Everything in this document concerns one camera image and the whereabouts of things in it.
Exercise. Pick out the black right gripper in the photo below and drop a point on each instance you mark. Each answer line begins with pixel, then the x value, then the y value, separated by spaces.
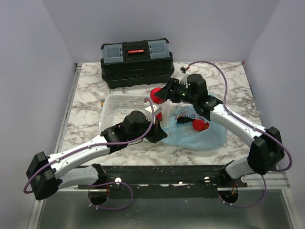
pixel 172 85

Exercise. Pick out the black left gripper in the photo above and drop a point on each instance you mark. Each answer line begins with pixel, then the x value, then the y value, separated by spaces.
pixel 157 133

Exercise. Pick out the light blue plastic bag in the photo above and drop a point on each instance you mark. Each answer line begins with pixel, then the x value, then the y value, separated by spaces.
pixel 185 136

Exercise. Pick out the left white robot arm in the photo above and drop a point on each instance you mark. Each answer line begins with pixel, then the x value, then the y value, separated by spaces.
pixel 48 174

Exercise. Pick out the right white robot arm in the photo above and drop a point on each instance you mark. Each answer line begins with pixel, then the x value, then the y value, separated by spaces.
pixel 265 144

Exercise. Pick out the dark fake grape bunch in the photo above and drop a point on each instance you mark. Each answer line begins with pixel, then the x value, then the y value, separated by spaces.
pixel 184 119

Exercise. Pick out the red fake fruit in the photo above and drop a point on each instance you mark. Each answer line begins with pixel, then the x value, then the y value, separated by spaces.
pixel 199 125

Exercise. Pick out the white plastic basket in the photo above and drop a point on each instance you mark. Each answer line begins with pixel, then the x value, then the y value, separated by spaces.
pixel 117 106

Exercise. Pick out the black plastic toolbox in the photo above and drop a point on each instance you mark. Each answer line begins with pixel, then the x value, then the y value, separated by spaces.
pixel 128 64

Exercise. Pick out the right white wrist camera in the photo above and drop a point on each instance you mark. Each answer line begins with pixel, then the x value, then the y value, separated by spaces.
pixel 185 71

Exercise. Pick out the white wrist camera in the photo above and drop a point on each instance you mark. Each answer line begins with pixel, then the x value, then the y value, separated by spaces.
pixel 185 71
pixel 148 110

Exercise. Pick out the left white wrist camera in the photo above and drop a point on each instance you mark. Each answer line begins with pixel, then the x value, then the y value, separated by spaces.
pixel 148 110

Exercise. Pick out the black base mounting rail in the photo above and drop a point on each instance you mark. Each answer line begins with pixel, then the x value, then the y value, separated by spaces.
pixel 117 182

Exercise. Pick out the aluminium extrusion rail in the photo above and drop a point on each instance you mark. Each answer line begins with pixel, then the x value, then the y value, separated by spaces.
pixel 273 180

